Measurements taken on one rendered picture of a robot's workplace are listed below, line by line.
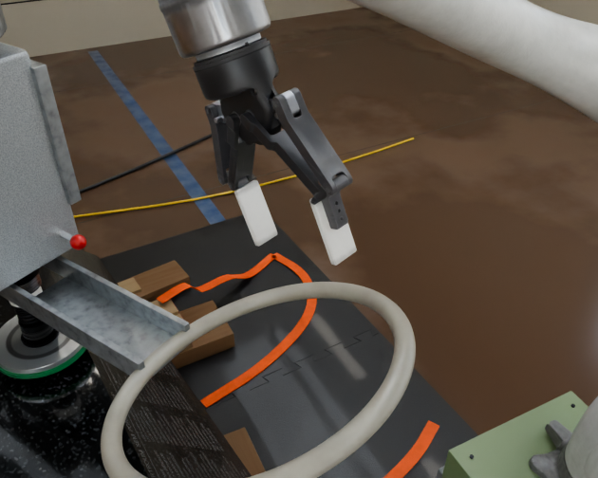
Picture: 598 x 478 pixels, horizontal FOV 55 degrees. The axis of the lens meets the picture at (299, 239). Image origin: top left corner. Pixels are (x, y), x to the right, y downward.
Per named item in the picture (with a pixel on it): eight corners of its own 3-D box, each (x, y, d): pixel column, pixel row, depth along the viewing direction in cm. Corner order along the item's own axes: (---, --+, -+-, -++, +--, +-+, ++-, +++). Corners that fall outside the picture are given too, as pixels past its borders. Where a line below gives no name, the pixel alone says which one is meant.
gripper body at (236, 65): (285, 27, 52) (317, 124, 55) (236, 41, 59) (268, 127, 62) (217, 54, 48) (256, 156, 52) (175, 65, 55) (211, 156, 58)
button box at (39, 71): (46, 193, 121) (6, 59, 104) (57, 188, 122) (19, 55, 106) (71, 206, 117) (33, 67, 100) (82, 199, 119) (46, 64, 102)
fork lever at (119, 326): (-83, 262, 130) (-92, 244, 127) (-4, 221, 143) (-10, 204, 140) (128, 398, 97) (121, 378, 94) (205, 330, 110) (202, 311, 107)
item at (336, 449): (46, 459, 88) (36, 445, 87) (247, 285, 121) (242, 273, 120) (285, 583, 57) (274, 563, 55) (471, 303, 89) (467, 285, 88)
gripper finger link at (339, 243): (331, 185, 54) (336, 186, 54) (352, 249, 57) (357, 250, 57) (308, 199, 53) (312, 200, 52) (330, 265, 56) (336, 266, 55)
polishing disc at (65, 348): (87, 300, 148) (86, 296, 147) (90, 360, 131) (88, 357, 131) (-3, 318, 142) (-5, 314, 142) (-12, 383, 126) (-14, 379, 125)
